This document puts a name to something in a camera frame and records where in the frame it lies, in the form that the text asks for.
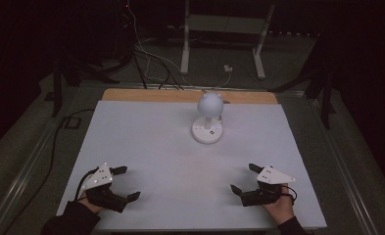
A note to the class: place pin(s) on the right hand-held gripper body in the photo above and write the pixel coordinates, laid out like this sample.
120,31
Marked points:
271,176

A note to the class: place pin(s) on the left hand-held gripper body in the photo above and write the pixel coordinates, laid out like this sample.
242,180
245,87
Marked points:
98,178

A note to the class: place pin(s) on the white round-headed table lamp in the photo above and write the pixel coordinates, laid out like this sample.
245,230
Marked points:
209,104

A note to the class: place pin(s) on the person's left hand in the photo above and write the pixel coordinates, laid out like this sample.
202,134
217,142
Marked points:
90,205

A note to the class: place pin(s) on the person's right hand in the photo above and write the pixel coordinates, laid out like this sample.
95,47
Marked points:
283,209

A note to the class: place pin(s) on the white table mat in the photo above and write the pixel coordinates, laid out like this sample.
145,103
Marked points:
167,163

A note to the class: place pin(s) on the wooden board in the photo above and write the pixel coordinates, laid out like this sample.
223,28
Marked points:
147,95

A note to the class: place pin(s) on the black tripod stand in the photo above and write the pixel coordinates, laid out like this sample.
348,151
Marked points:
325,98
57,88

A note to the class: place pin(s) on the white plug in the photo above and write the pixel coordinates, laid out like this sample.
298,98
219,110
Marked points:
228,68

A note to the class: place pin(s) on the white metal stand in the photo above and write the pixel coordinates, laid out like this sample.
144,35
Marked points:
185,49

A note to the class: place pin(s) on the metal floor rail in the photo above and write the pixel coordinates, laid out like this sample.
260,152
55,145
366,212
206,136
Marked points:
26,169
340,169

